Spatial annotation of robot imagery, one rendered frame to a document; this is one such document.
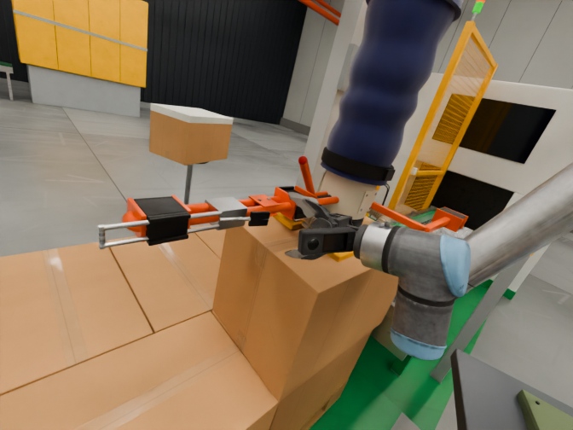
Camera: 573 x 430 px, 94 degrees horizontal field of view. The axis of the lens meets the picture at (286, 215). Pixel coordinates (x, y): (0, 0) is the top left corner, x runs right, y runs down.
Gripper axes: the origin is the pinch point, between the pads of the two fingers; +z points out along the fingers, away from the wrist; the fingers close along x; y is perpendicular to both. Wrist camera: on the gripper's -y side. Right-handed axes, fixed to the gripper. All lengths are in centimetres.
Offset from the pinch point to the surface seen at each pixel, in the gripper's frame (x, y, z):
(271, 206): 4.0, -2.0, 2.5
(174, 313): -41, -6, 43
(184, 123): 37, 68, 166
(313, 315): -20.7, 1.6, -9.2
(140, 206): 6.1, -29.3, 7.1
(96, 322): -39, -27, 52
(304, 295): -16.1, 0.7, -7.0
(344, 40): 100, 141, 72
